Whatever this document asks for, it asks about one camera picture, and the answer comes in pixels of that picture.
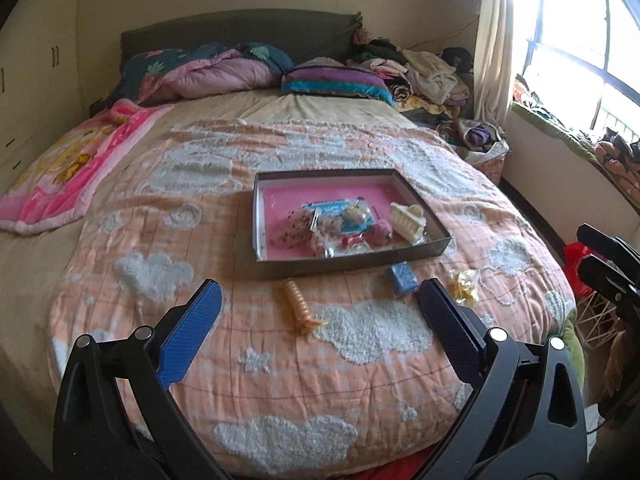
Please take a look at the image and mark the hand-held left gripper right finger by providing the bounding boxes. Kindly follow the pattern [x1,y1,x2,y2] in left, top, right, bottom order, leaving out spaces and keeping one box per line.
[419,278,591,480]

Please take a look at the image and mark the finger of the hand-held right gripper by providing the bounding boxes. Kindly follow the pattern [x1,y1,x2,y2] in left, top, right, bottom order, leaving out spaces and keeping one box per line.
[577,255,640,306]
[576,223,640,267]

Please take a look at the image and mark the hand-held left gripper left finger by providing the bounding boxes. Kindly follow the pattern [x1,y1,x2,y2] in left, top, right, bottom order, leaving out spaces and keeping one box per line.
[52,278,223,480]

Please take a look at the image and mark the orange spiral hair tie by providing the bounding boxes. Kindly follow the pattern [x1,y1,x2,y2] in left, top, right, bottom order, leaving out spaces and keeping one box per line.
[285,280,328,336]

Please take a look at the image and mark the cream hair claw clip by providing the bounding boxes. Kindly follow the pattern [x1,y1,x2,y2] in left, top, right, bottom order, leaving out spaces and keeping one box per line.
[389,201,427,245]

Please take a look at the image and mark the pink hair scrunchie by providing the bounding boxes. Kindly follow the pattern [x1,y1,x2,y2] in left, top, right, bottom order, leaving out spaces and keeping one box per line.
[369,224,397,247]

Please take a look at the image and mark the grey cardboard box tray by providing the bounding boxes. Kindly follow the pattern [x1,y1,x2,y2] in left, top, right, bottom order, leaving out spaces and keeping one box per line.
[251,168,452,281]

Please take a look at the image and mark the red plastic bag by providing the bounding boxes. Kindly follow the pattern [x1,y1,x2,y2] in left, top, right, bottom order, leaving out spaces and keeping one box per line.
[564,242,593,296]

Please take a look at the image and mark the yellow ribbon bow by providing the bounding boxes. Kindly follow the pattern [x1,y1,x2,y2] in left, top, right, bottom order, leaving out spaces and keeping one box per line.
[447,268,481,306]

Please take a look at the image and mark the small blue box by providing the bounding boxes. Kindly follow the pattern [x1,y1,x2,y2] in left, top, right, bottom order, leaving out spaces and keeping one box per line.
[389,262,418,297]

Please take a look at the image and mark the green blanket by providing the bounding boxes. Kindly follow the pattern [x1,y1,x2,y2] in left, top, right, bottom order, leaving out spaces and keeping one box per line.
[562,320,587,381]

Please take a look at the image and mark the peach cloud pattern quilt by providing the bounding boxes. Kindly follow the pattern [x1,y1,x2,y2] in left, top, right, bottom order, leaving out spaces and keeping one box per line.
[47,120,576,476]

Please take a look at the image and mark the clothes on windowsill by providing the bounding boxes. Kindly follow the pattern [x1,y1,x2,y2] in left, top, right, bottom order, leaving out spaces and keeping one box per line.
[512,75,640,196]

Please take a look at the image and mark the red floral cloth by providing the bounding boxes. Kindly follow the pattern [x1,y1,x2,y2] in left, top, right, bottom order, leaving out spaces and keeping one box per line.
[350,452,431,480]

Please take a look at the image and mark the basket of clothes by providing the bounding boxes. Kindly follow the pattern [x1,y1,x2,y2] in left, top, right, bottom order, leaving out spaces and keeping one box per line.
[440,117,511,186]

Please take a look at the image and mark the pink cartoon blanket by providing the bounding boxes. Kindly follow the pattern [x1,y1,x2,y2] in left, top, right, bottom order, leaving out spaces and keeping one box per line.
[0,99,176,236]

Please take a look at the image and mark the window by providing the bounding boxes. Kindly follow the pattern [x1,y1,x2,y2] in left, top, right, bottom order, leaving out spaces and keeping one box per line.
[515,0,640,136]

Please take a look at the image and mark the cream curtain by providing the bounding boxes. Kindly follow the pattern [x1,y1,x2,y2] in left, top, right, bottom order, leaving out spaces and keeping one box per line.
[472,0,516,126]

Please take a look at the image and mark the pile of clothes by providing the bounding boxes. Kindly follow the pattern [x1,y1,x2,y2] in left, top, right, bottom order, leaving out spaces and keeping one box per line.
[352,27,476,116]

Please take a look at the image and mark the dark blue pink comforter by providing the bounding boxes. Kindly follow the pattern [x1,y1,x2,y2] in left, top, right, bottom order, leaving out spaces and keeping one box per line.
[107,42,296,106]

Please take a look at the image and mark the purple teal striped pillow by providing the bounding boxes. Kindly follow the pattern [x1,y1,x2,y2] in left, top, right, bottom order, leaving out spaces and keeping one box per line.
[281,57,396,106]

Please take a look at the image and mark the cream wardrobe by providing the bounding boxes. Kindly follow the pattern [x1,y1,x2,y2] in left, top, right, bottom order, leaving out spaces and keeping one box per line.
[0,0,83,191]

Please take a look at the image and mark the dark grey headboard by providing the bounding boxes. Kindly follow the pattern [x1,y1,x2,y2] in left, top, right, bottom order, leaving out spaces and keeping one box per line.
[120,8,363,68]

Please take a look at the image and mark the white wire rack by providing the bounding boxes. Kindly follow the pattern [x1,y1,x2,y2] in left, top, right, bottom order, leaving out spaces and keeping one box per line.
[570,290,631,351]

